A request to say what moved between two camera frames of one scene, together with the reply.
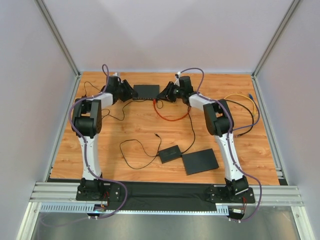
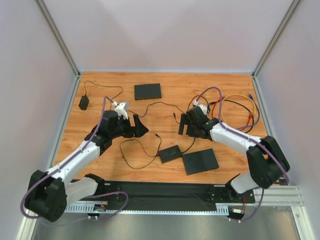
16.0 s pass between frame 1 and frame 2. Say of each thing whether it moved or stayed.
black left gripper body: moved
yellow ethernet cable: stayed
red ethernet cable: moved
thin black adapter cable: moved
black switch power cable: stayed
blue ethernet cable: stayed
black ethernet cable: stayed
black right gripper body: moved
